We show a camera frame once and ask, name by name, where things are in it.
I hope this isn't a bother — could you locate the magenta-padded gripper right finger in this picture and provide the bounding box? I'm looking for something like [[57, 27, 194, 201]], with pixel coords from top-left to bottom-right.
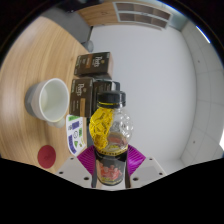
[[125, 144, 168, 189]]

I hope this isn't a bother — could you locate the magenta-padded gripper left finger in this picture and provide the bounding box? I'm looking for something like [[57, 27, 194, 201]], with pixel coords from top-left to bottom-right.
[[55, 145, 99, 189]]

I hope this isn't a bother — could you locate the clear drink bottle black cap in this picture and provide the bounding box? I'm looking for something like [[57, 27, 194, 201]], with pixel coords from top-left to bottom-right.
[[88, 90, 134, 187]]

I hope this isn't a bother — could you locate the flat round red coaster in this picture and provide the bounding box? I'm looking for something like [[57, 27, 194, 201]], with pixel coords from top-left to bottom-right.
[[37, 144, 57, 169]]

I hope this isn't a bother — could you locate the white green purple leaflet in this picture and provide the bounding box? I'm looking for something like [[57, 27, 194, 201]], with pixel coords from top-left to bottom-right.
[[65, 114, 88, 157]]

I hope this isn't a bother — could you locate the large dark brown carton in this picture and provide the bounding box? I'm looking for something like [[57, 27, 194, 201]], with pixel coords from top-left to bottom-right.
[[68, 77, 121, 119]]

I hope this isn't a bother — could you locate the white grey mug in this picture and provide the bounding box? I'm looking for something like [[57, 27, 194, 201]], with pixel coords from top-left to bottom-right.
[[24, 77, 71, 129]]

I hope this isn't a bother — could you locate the small dark brown carton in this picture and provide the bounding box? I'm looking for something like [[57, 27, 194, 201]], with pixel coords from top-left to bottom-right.
[[73, 51, 114, 79]]

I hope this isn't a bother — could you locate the grey waste bin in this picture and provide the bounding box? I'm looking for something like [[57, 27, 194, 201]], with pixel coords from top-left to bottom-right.
[[81, 39, 95, 53]]

